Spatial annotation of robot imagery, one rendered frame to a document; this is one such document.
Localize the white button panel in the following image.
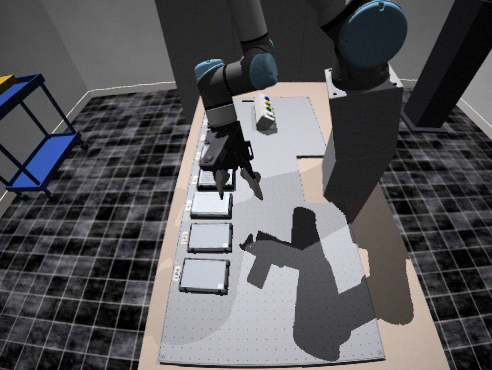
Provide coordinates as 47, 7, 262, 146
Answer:
242, 93, 275, 130

